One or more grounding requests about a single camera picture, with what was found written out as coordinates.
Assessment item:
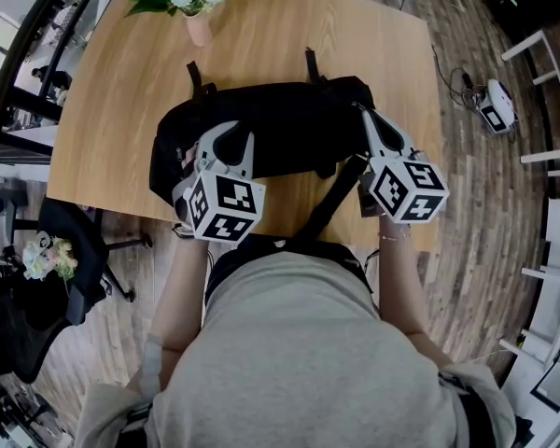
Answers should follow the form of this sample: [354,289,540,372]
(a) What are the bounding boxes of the pastel flower bouquet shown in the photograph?
[49,236,79,282]

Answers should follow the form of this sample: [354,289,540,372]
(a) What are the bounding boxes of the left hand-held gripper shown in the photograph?
[171,119,267,243]

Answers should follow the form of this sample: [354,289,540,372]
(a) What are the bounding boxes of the person's grey shirt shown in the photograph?
[74,249,517,448]

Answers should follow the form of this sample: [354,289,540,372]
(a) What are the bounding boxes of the person's black trousers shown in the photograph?
[204,238,374,307]

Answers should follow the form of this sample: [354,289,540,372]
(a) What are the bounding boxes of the black office chair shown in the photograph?
[0,268,71,385]
[36,196,153,326]

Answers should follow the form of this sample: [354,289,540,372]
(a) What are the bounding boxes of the black duffel bag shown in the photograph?
[148,47,379,251]

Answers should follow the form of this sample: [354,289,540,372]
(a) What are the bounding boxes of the person's left forearm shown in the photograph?
[148,238,211,358]

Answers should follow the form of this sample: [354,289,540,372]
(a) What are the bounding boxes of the black framed picture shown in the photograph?
[530,361,560,413]

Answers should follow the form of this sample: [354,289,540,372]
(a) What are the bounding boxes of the black floor cable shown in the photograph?
[431,44,486,111]

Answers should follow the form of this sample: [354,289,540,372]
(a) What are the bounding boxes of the white box-shaped floor device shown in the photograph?
[478,78,518,134]

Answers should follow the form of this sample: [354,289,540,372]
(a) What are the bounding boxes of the person's right forearm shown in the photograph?
[377,215,452,363]

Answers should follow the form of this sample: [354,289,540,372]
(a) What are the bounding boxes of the person's left hand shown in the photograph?
[180,140,203,175]

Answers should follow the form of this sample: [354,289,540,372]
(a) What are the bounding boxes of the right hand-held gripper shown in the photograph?
[357,106,451,226]

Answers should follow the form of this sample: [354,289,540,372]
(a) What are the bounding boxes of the pink vase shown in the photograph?
[185,11,214,47]

